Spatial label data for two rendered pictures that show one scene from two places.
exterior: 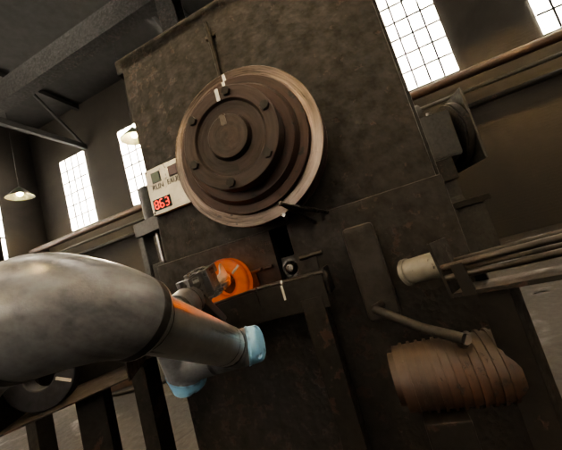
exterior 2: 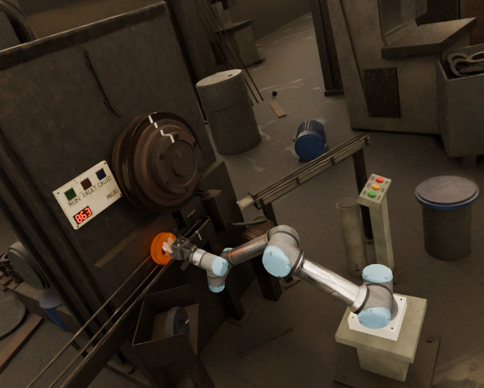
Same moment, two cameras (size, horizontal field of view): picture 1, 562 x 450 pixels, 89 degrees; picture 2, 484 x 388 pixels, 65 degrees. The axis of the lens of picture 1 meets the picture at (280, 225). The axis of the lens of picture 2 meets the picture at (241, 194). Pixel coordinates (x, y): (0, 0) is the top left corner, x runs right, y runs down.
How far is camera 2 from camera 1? 1.75 m
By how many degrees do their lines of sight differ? 72
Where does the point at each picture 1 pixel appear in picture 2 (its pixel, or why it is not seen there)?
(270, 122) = (198, 153)
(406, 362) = (255, 235)
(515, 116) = (41, 17)
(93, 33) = not seen: outside the picture
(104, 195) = not seen: outside the picture
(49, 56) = not seen: outside the picture
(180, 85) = (68, 103)
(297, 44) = (153, 82)
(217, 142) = (178, 167)
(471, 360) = (265, 225)
